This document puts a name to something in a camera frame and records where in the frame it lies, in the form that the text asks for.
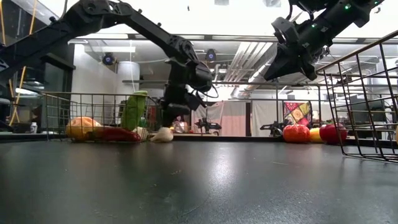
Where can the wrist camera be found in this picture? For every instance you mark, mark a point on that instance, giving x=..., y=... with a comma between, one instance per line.
x=203, y=76
x=284, y=29

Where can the red long pepper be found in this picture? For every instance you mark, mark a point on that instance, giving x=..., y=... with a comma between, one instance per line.
x=118, y=135

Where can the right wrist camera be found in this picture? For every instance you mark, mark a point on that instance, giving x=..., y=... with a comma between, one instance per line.
x=284, y=29

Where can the person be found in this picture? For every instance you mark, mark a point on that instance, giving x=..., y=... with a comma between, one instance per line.
x=182, y=127

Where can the white bottle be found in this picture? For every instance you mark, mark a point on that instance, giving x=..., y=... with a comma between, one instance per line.
x=33, y=128

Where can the yellow lemon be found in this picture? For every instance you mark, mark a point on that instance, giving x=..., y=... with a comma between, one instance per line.
x=315, y=136

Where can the orange oval produce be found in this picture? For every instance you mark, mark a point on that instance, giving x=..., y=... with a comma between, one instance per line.
x=82, y=127

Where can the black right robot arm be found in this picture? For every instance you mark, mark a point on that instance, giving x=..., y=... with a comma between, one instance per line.
x=335, y=15

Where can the white round column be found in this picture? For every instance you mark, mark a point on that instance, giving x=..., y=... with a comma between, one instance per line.
x=128, y=77

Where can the silver ceiling ducts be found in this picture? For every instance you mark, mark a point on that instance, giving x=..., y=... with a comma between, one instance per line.
x=245, y=59

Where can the pink hanging cloth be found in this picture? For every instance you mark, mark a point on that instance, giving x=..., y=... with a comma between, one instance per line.
x=233, y=119

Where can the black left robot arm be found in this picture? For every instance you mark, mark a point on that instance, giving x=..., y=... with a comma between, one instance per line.
x=93, y=15

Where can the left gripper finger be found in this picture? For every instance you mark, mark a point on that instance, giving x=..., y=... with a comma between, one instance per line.
x=174, y=112

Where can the round black fan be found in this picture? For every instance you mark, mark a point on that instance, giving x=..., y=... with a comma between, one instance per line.
x=211, y=55
x=109, y=59

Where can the metal pipe rack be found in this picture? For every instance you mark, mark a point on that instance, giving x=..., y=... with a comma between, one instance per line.
x=248, y=82

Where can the red fruit with green top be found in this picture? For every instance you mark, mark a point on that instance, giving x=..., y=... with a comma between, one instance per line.
x=332, y=133

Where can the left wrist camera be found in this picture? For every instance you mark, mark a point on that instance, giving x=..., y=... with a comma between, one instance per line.
x=203, y=76

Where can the white hanging cloth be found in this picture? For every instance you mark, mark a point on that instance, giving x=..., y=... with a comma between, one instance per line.
x=213, y=113
x=264, y=115

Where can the orange tomato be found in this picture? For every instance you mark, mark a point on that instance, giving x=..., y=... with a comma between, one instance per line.
x=296, y=133

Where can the colourful patchwork quilt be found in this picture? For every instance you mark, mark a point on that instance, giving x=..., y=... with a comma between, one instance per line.
x=297, y=113

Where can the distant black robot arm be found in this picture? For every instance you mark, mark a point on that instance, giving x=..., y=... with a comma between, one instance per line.
x=206, y=124
x=273, y=128

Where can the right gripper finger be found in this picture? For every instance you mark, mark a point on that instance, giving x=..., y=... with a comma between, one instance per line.
x=276, y=70

